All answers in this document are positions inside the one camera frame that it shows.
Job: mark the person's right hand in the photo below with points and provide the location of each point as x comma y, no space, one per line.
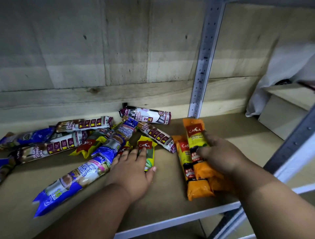
224,157

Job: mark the person's left hand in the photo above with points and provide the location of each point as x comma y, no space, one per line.
129,177

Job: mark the person's left thumb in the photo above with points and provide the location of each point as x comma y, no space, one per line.
151,175

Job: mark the person's right thumb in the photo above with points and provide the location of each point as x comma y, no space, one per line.
203,152

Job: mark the person's left middle finger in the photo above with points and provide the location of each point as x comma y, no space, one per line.
130,158

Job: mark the yellow green garbage bag packet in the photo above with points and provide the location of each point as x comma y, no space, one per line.
92,145
145,144

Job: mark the orange garbage bag packet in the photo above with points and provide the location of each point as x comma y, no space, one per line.
196,189
194,131

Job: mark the person's right forearm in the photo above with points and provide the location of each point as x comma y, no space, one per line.
270,204

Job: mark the person's left forearm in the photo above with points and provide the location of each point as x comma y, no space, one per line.
93,214

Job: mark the blue garbage bag packet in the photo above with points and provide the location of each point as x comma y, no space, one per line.
5,168
115,141
27,137
71,181

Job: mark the white maroon garbage bag packet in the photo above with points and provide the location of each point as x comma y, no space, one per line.
147,115
83,123
49,147
157,135

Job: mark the perforated grey metal shelf upright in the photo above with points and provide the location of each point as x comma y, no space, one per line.
290,147
206,59

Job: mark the beige box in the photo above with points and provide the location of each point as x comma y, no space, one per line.
283,110

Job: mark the white plastic bag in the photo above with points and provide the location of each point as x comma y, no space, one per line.
285,64

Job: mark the white metal shelf rail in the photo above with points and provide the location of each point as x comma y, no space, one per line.
177,218

